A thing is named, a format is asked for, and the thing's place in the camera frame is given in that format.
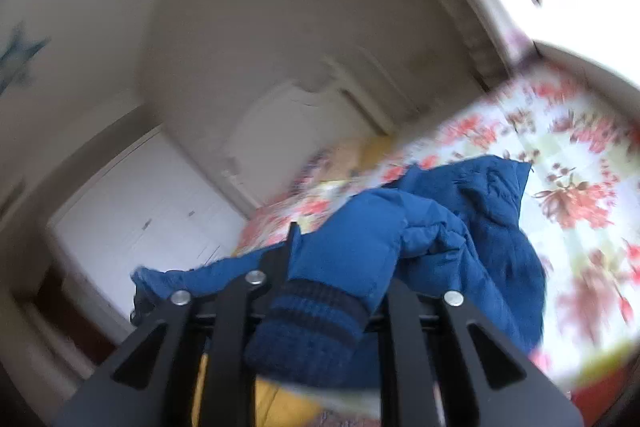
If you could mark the floral bed quilt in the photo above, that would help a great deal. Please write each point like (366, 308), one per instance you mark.
(565, 167)

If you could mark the blue quilted jacket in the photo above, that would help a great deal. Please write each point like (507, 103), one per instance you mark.
(370, 232)

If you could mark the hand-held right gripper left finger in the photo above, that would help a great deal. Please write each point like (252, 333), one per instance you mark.
(272, 267)

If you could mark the white wardrobe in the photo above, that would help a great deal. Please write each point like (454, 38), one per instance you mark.
(145, 217)

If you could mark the white bed headboard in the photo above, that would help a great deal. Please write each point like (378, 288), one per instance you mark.
(300, 117)

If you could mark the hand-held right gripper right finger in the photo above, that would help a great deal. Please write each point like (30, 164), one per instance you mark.
(400, 304)

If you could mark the beige window sill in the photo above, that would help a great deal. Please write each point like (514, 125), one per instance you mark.
(590, 32)

